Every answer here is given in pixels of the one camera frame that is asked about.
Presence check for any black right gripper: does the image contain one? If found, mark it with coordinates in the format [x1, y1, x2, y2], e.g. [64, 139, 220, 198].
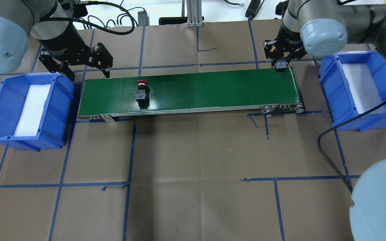
[263, 26, 307, 67]

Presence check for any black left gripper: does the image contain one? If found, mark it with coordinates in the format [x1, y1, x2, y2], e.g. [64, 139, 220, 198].
[32, 17, 114, 81]

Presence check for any red push button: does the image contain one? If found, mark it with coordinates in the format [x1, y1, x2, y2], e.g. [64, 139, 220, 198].
[135, 80, 150, 104]

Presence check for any yellow push button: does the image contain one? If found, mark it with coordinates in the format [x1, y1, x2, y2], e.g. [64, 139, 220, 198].
[274, 57, 289, 73]

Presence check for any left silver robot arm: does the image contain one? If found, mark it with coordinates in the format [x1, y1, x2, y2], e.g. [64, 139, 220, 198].
[0, 0, 113, 81]

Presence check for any green conveyor belt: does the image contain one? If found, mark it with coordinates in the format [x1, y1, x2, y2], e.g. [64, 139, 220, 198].
[78, 69, 306, 119]

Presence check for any blue plastic bin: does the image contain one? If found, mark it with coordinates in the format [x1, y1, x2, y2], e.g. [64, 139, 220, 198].
[0, 73, 74, 152]
[319, 51, 386, 132]

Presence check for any black power adapter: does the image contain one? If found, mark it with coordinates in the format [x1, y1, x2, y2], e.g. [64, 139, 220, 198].
[137, 10, 150, 26]

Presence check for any aluminium frame post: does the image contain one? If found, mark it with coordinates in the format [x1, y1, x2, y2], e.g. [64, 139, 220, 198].
[185, 0, 203, 27]

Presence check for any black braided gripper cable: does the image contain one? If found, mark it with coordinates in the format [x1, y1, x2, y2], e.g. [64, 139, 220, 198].
[316, 90, 386, 194]

